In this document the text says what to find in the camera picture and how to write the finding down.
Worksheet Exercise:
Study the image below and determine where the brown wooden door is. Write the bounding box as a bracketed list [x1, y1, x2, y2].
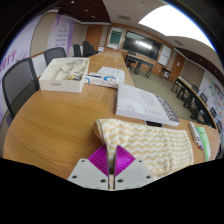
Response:
[85, 24, 104, 52]
[169, 53, 186, 83]

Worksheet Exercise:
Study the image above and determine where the row of wooden tables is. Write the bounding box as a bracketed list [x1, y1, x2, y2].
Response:
[170, 75, 218, 129]

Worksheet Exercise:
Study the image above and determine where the black mesh office chair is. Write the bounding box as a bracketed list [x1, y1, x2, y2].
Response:
[1, 57, 40, 128]
[43, 46, 68, 67]

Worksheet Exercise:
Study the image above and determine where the white framed whiteboard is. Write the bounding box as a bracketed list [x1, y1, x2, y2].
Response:
[157, 44, 173, 67]

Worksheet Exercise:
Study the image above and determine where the bright ceiling light panel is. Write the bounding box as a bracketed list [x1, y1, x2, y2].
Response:
[138, 3, 216, 51]

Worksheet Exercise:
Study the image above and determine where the small dark side desk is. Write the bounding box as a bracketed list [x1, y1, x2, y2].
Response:
[158, 65, 173, 82]

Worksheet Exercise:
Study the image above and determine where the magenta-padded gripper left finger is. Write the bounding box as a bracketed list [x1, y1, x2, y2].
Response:
[67, 144, 112, 191]

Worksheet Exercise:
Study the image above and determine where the white marker box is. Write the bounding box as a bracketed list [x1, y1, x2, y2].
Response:
[188, 121, 203, 144]

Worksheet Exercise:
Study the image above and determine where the yellow white zigzag towel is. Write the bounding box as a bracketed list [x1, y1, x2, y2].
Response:
[93, 118, 195, 191]

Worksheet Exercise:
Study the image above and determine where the white printed paper sheet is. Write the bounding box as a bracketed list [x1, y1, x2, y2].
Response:
[96, 65, 126, 84]

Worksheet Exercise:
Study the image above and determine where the colourful wall poster board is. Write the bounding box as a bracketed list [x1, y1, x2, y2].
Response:
[206, 74, 224, 134]

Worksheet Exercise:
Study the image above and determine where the dark desk with chair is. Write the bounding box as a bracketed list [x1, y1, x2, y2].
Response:
[124, 53, 154, 79]

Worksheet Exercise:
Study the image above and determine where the row of black chairs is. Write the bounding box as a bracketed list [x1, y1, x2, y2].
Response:
[189, 84, 224, 134]

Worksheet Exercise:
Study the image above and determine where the group of black office chairs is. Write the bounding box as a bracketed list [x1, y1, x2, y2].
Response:
[72, 40, 99, 58]

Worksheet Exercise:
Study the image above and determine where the blue marker pen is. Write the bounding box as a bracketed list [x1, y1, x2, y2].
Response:
[193, 129, 204, 151]

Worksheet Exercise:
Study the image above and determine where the white open cardboard box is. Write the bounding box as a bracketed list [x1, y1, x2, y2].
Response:
[38, 57, 91, 94]

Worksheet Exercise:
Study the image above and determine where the large black wall screen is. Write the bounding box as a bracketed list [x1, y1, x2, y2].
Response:
[122, 30, 162, 61]

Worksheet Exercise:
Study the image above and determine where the green booklet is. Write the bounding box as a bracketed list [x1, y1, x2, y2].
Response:
[195, 125, 213, 162]

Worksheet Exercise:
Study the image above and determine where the large white flat book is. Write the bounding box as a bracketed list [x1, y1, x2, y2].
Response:
[114, 83, 181, 128]

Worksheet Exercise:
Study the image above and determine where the round black cable grommet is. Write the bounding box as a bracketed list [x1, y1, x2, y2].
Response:
[145, 120, 164, 128]

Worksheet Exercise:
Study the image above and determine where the narrow purple wall banner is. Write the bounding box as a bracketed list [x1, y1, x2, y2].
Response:
[47, 14, 76, 54]

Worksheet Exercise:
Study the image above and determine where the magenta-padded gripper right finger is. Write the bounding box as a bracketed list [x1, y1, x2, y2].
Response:
[113, 145, 157, 191]

